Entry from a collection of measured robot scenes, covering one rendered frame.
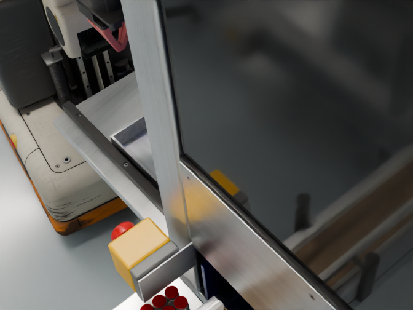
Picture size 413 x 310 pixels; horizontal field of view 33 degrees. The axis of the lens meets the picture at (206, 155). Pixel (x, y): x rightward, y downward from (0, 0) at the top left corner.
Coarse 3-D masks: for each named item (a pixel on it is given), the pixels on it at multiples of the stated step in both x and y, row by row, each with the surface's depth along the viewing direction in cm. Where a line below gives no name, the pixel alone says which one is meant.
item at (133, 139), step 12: (144, 120) 125; (120, 132) 123; (132, 132) 125; (144, 132) 127; (120, 144) 121; (132, 144) 125; (144, 144) 125; (132, 156) 119; (144, 156) 123; (144, 168) 117; (156, 180) 115
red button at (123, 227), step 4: (120, 224) 99; (124, 224) 98; (128, 224) 99; (132, 224) 99; (116, 228) 98; (120, 228) 98; (124, 228) 98; (128, 228) 98; (112, 232) 98; (116, 232) 98; (120, 232) 98; (112, 236) 98; (116, 236) 98; (112, 240) 99
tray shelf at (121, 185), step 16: (128, 80) 136; (96, 96) 134; (112, 96) 133; (128, 96) 133; (96, 112) 131; (112, 112) 131; (128, 112) 130; (64, 128) 129; (80, 128) 129; (112, 128) 128; (80, 144) 126; (96, 160) 124; (112, 176) 121; (128, 192) 119; (144, 208) 116; (160, 224) 114
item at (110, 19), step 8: (80, 0) 105; (88, 0) 105; (96, 0) 101; (104, 0) 101; (112, 0) 101; (88, 8) 104; (96, 8) 103; (104, 8) 102; (112, 8) 102; (120, 8) 103; (96, 16) 103; (104, 16) 102; (112, 16) 102; (120, 16) 102; (112, 24) 101; (120, 24) 102
